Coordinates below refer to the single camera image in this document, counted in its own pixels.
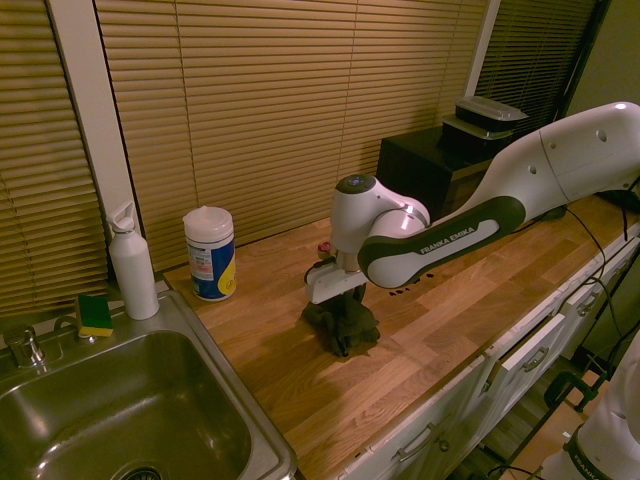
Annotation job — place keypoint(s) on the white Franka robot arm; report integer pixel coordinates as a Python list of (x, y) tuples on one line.
[(450, 240)]

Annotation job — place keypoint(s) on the wide beige window blind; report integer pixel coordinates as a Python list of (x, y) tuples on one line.
[(300, 110)]

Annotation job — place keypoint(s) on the stainless steel sink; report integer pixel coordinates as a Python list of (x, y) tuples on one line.
[(125, 400)]

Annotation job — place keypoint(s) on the wrist camera with red part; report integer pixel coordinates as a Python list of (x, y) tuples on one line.
[(325, 257)]

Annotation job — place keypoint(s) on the black lidded food container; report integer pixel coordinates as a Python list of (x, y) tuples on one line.
[(475, 135), (487, 112)]

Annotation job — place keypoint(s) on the white kitchen cabinet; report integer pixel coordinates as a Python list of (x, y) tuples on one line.
[(465, 415)]

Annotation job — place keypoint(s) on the narrow beige window blind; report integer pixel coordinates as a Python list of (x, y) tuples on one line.
[(40, 175)]

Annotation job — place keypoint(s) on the dark shaded window blind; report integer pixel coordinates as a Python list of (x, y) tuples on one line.
[(535, 60)]

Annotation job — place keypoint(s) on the disinfecting wipes canister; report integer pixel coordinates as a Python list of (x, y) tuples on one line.
[(210, 260)]

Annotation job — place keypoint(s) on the green and yellow sponge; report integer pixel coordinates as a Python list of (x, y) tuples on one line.
[(95, 317)]

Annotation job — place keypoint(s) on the black and green clamp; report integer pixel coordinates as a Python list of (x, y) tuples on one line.
[(575, 390)]

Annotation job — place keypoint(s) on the round metal cabinet knob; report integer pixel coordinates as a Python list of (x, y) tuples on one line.
[(443, 444)]

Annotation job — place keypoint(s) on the open white drawer front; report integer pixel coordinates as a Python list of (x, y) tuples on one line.
[(532, 345)]

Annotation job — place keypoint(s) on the black microwave oven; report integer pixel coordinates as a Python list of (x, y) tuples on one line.
[(415, 170)]

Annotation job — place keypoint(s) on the dark spilled crumbs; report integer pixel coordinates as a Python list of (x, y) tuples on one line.
[(400, 292)]

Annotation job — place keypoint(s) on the dark cloth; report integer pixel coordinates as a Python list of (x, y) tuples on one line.
[(350, 330)]

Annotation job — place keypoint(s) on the white window frame post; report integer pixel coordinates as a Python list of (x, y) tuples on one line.
[(95, 110), (482, 45)]

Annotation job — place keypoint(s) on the black camera stand pole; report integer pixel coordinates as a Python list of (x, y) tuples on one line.
[(585, 55)]

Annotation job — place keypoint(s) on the white water bottle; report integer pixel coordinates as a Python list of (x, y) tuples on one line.
[(134, 275)]

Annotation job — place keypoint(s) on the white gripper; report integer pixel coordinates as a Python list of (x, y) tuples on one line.
[(332, 285)]

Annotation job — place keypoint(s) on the chrome faucet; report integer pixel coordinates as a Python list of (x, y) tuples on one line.
[(25, 347)]

